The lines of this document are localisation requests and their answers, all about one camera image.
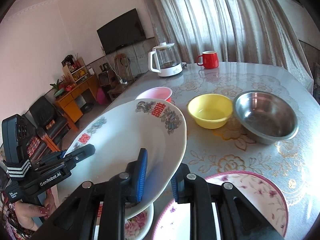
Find large purple floral plate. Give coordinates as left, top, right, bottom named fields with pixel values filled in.
left=152, top=171, right=289, bottom=239

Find white plate pink roses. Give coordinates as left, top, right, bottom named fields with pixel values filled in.
left=124, top=204, right=154, bottom=239

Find white plate red characters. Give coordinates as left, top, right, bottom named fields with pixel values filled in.
left=57, top=99, right=187, bottom=219

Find yellow plastic bowl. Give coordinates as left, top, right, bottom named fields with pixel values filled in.
left=187, top=94, right=233, bottom=129

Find red plastic bowl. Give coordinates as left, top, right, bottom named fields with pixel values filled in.
left=136, top=87, right=172, bottom=102

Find stainless steel bowl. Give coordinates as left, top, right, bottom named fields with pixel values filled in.
left=233, top=90, right=299, bottom=145

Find person left hand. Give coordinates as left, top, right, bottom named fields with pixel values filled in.
left=15, top=189, right=56, bottom=231

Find black armchair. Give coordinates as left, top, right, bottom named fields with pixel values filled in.
left=27, top=96, right=77, bottom=160

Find orange wooden desk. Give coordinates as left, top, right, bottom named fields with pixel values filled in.
left=54, top=74, right=100, bottom=131

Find pink bag on floor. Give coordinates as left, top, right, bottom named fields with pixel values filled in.
left=97, top=88, right=108, bottom=105

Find small wooden shelf with items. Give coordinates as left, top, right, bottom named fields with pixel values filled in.
left=62, top=54, right=89, bottom=84

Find white glass electric kettle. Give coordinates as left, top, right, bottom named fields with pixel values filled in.
left=148, top=42, right=183, bottom=77

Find red enamel mug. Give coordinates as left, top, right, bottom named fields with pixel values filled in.
left=196, top=51, right=219, bottom=69

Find grey window curtain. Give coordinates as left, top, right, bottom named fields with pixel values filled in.
left=144, top=0, right=313, bottom=91

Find wooden chair by wall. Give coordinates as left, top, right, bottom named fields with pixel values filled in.
left=108, top=53, right=135, bottom=101

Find black wall television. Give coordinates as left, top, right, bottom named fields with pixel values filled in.
left=97, top=8, right=146, bottom=54

